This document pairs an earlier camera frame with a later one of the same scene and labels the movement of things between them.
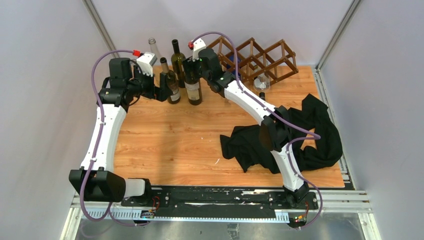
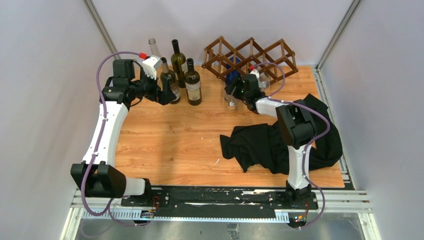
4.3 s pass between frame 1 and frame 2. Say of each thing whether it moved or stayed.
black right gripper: moved
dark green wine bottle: stayed
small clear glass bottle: stayed
